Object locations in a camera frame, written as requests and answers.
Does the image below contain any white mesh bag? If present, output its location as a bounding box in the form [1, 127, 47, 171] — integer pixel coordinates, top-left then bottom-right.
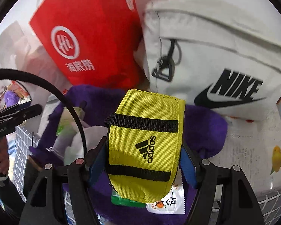
[46, 119, 109, 167]

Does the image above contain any green wet wipes pack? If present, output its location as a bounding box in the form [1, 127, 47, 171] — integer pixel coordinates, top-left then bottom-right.
[111, 189, 146, 208]

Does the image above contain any green tea leaf pouch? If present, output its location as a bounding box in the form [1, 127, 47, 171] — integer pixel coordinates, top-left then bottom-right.
[56, 107, 85, 136]

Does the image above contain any yellow adidas pouch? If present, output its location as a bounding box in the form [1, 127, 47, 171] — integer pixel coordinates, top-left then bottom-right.
[104, 89, 186, 203]

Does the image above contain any person's left hand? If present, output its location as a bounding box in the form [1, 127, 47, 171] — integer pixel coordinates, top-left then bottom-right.
[0, 137, 9, 175]

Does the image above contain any white persimmon snack packet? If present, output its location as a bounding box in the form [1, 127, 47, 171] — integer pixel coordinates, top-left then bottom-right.
[146, 168, 185, 215]

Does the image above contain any purple towel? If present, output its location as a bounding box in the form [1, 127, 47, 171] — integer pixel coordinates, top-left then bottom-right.
[29, 85, 227, 224]

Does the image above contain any white miniso plastic bag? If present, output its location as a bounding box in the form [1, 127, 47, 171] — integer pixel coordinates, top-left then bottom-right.
[0, 21, 71, 93]

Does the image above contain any beige nike waist bag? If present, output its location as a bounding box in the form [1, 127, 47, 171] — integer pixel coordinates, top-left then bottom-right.
[141, 0, 281, 120]

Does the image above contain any red paper shopping bag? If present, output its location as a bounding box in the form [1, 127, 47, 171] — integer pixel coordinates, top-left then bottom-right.
[30, 0, 145, 90]

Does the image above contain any black cable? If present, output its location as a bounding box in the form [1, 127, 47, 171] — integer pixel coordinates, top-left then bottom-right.
[0, 67, 88, 160]

